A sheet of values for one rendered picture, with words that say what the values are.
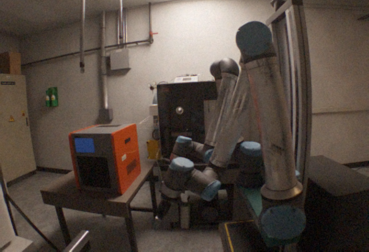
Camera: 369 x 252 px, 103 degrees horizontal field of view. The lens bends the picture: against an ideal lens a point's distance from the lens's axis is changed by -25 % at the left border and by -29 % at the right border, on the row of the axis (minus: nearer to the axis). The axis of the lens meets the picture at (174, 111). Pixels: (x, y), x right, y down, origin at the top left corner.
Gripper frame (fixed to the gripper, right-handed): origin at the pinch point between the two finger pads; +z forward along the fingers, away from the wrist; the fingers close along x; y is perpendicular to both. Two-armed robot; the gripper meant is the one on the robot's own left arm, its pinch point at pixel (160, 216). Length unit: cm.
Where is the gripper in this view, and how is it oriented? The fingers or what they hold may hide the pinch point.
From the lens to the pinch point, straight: 99.9
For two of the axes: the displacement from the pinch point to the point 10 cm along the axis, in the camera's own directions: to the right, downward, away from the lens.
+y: -9.2, -3.6, 1.3
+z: -3.1, 9.1, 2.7
